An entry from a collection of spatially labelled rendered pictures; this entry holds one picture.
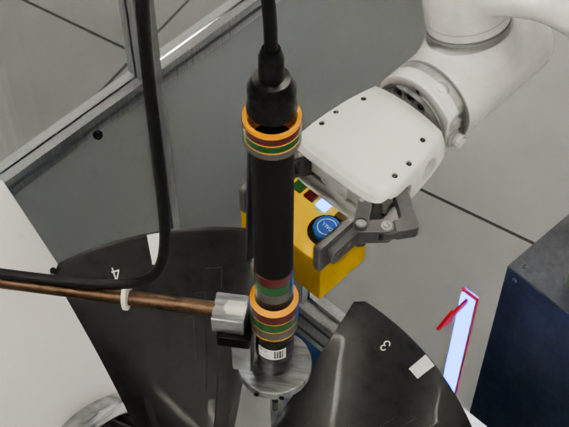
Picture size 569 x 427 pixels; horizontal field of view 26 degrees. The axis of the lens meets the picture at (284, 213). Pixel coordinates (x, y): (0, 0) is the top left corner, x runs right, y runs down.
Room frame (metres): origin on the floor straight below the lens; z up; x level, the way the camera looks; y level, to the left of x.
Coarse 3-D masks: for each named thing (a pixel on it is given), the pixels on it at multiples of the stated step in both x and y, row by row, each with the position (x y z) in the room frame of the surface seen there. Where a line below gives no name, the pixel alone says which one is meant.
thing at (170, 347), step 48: (144, 240) 0.75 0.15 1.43; (192, 240) 0.75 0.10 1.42; (240, 240) 0.75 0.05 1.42; (144, 288) 0.71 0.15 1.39; (192, 288) 0.71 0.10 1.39; (240, 288) 0.71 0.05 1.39; (96, 336) 0.68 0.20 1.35; (144, 336) 0.67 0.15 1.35; (192, 336) 0.67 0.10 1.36; (144, 384) 0.64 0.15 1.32; (192, 384) 0.63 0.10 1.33; (240, 384) 0.63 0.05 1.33
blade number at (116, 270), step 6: (108, 264) 0.73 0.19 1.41; (114, 264) 0.73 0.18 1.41; (120, 264) 0.73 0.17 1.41; (108, 270) 0.73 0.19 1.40; (114, 270) 0.73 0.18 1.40; (120, 270) 0.73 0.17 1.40; (108, 276) 0.72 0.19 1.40; (114, 276) 0.72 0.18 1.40; (120, 276) 0.72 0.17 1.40; (126, 276) 0.72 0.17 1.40
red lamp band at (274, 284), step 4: (256, 272) 0.57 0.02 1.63; (292, 272) 0.58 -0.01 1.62; (256, 276) 0.57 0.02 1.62; (260, 276) 0.57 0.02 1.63; (288, 276) 0.57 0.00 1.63; (292, 276) 0.58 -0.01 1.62; (260, 280) 0.57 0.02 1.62; (264, 280) 0.57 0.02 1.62; (268, 280) 0.57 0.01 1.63; (272, 280) 0.57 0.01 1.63; (276, 280) 0.57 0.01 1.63; (280, 280) 0.57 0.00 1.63; (284, 280) 0.57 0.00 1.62; (288, 280) 0.57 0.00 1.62; (264, 284) 0.57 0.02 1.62; (268, 284) 0.57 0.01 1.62; (272, 284) 0.57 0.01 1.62; (276, 284) 0.57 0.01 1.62; (280, 284) 0.57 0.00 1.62; (284, 284) 0.57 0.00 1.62
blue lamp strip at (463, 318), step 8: (464, 296) 0.83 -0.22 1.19; (472, 304) 0.82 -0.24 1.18; (464, 312) 0.83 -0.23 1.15; (456, 320) 0.84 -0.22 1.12; (464, 320) 0.83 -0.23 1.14; (456, 328) 0.83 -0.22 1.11; (464, 328) 0.83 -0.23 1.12; (456, 336) 0.83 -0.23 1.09; (464, 336) 0.82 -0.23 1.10; (456, 344) 0.83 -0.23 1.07; (464, 344) 0.82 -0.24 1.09; (456, 352) 0.83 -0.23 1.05; (448, 360) 0.84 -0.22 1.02; (456, 360) 0.83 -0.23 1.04; (448, 368) 0.83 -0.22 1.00; (456, 368) 0.82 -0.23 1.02; (448, 376) 0.83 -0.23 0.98; (456, 376) 0.82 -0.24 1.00
